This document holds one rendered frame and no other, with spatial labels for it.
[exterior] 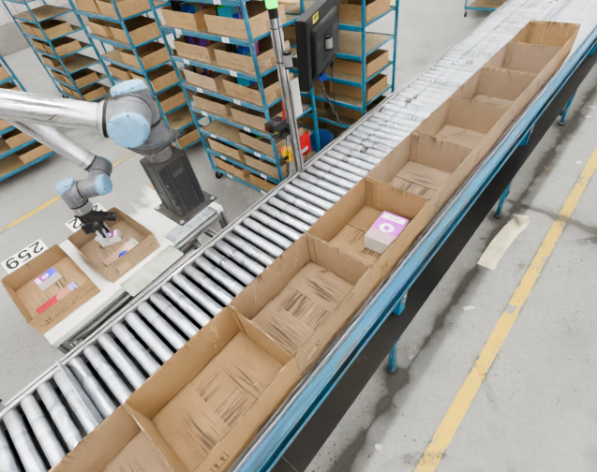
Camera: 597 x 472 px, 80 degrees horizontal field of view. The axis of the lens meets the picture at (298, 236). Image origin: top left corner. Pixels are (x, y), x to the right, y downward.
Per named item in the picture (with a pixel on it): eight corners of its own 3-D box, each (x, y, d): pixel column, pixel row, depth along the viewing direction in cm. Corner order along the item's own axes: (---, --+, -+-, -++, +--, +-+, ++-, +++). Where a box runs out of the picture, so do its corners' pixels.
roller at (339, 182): (302, 169, 212) (305, 174, 216) (378, 201, 184) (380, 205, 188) (306, 163, 212) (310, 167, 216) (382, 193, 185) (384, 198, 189)
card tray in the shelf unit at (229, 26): (207, 32, 223) (202, 14, 216) (243, 16, 236) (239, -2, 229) (250, 39, 201) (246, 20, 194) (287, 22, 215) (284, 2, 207)
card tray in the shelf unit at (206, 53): (177, 54, 263) (171, 40, 255) (209, 39, 276) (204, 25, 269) (211, 63, 241) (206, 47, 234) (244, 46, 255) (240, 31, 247)
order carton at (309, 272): (310, 258, 145) (305, 230, 133) (372, 295, 130) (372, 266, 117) (240, 329, 128) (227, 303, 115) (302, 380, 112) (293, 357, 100)
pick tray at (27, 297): (68, 255, 187) (56, 243, 180) (101, 290, 167) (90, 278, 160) (14, 292, 174) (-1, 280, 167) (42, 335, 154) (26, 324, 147)
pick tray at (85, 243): (123, 218, 202) (114, 205, 195) (161, 245, 182) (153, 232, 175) (77, 250, 189) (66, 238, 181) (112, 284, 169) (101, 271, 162)
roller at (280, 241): (248, 220, 194) (246, 213, 190) (322, 263, 166) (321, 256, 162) (242, 226, 191) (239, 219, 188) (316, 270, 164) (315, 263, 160)
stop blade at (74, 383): (70, 369, 144) (56, 360, 138) (126, 452, 120) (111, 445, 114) (68, 370, 144) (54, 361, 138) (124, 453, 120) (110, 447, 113)
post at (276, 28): (304, 173, 221) (278, 12, 157) (310, 176, 218) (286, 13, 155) (291, 184, 215) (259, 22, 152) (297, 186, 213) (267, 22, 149)
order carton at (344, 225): (365, 204, 163) (365, 174, 151) (425, 230, 147) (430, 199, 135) (309, 259, 145) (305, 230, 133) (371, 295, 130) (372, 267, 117)
